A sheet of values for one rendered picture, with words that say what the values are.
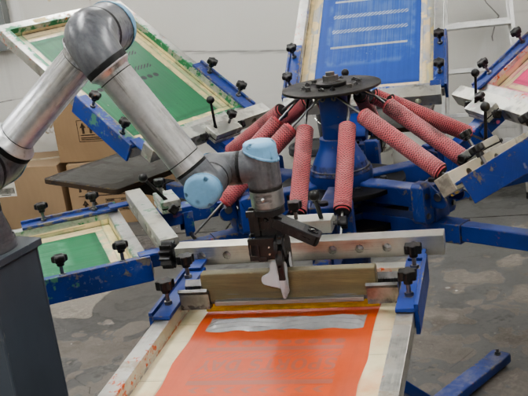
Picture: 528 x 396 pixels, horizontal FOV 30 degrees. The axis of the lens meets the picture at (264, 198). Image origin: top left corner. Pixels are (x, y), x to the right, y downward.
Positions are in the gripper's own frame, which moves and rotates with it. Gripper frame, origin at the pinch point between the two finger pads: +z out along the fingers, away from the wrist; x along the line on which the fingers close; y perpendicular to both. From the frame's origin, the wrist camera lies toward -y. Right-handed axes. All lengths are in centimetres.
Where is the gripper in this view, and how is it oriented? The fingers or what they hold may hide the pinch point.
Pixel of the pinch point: (289, 289)
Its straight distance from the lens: 226.0
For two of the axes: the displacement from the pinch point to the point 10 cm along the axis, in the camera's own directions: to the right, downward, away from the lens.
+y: -9.7, 0.7, 2.5
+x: -2.2, 3.1, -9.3
